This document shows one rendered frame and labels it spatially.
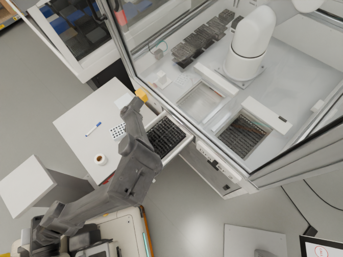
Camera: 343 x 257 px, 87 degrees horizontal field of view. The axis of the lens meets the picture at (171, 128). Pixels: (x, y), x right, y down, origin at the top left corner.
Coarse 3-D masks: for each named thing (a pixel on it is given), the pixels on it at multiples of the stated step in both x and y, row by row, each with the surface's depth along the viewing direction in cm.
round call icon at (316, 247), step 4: (316, 248) 69; (320, 248) 68; (324, 248) 67; (316, 252) 68; (320, 252) 68; (324, 252) 67; (316, 256) 68; (320, 256) 67; (324, 256) 66; (328, 256) 65
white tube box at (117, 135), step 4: (120, 124) 122; (124, 124) 122; (112, 128) 122; (120, 128) 123; (124, 128) 122; (116, 132) 120; (120, 132) 120; (124, 132) 120; (112, 136) 119; (116, 136) 120; (120, 136) 120; (124, 136) 122; (116, 140) 121
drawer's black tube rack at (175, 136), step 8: (160, 120) 110; (168, 120) 112; (152, 128) 108; (160, 128) 107; (168, 128) 110; (176, 128) 106; (152, 136) 106; (160, 136) 105; (168, 136) 108; (176, 136) 104; (184, 136) 108; (152, 144) 103; (160, 144) 103; (168, 144) 103; (176, 144) 106; (160, 152) 105; (168, 152) 104
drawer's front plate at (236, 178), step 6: (198, 144) 100; (204, 144) 98; (204, 150) 99; (210, 150) 96; (210, 156) 98; (216, 156) 95; (222, 162) 93; (222, 168) 97; (228, 168) 92; (228, 174) 96; (234, 174) 90; (234, 180) 95
